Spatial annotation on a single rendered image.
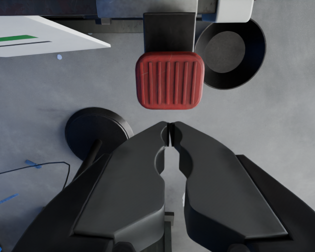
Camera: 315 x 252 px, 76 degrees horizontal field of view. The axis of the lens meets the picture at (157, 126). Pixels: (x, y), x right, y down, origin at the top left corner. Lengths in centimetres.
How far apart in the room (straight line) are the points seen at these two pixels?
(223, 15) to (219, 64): 68
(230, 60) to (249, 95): 21
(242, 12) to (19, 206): 174
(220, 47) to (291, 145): 69
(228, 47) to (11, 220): 186
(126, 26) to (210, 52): 38
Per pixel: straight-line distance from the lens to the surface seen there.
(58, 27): 57
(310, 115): 130
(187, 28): 26
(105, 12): 33
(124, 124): 108
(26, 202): 176
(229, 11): 35
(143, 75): 21
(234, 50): 102
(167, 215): 152
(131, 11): 32
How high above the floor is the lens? 96
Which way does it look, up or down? 62 degrees down
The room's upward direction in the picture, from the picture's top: 176 degrees counter-clockwise
